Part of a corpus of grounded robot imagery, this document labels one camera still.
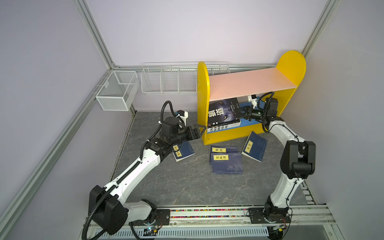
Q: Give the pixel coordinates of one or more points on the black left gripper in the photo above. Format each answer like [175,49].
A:
[197,135]

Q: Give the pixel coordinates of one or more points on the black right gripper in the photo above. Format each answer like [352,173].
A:
[247,114]

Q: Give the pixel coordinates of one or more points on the white booklet black text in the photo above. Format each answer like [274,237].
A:
[222,127]

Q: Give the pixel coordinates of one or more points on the black book orange title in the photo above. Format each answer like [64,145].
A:
[236,122]

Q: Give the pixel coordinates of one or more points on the dark eye cover book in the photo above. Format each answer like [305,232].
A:
[223,112]

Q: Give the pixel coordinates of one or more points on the blue book front stack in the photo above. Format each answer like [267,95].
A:
[227,163]

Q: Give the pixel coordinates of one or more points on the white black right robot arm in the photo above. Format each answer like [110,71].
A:
[298,159]

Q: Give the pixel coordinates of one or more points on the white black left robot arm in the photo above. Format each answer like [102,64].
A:
[107,205]

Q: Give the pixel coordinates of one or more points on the blue book under eye book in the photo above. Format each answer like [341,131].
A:
[182,151]

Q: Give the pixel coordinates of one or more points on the yellow pink blue bookshelf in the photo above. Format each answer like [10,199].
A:
[284,80]

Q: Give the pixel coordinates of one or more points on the white mesh box basket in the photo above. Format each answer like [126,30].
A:
[118,91]

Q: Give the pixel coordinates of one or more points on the white wire rack basket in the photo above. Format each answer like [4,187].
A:
[169,78]

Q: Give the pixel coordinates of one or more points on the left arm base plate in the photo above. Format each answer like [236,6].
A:
[159,217]

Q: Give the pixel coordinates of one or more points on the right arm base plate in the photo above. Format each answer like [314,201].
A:
[260,215]

